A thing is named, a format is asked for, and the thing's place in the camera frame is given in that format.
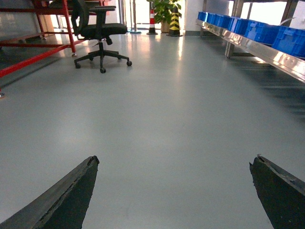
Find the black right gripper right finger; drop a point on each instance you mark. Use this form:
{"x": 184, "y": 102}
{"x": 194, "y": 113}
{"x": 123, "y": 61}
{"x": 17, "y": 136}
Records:
{"x": 282, "y": 195}

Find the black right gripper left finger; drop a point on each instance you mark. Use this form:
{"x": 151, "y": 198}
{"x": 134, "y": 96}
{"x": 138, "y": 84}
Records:
{"x": 62, "y": 206}

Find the stainless steel shelf rack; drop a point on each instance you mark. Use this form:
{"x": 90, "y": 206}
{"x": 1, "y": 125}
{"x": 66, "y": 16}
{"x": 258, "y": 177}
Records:
{"x": 286, "y": 63}

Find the blue plastic bin row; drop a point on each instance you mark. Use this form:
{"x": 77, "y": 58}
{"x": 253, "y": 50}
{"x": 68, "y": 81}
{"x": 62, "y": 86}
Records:
{"x": 286, "y": 39}

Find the black office chair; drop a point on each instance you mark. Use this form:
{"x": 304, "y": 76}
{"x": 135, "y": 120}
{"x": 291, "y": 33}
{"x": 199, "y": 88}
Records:
{"x": 90, "y": 23}

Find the red white traffic cone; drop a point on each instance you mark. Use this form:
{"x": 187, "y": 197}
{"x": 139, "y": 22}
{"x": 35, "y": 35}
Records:
{"x": 152, "y": 30}

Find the yellow black traffic cone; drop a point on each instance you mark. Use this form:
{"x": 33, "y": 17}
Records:
{"x": 174, "y": 28}

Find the green potted plant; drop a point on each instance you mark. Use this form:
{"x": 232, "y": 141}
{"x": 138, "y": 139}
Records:
{"x": 163, "y": 10}

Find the red metal table frame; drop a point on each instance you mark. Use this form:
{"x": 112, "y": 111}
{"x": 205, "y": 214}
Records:
{"x": 30, "y": 32}

